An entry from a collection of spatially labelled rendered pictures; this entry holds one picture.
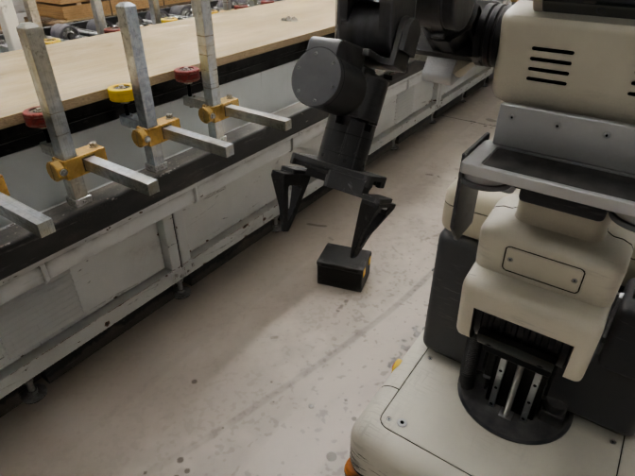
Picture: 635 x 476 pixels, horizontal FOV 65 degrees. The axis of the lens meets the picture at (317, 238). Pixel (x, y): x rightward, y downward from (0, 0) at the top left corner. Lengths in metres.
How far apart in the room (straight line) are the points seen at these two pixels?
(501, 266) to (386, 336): 1.07
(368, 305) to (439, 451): 0.89
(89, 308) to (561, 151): 1.55
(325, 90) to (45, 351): 1.48
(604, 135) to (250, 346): 1.43
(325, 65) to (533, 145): 0.37
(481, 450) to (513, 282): 0.53
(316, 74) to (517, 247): 0.49
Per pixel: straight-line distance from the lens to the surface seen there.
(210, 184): 1.72
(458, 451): 1.29
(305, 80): 0.52
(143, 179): 1.20
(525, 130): 0.76
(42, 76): 1.29
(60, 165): 1.34
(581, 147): 0.75
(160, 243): 1.96
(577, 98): 0.76
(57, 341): 1.84
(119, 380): 1.87
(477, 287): 0.89
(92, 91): 1.62
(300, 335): 1.90
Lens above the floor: 1.32
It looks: 33 degrees down
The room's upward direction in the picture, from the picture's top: straight up
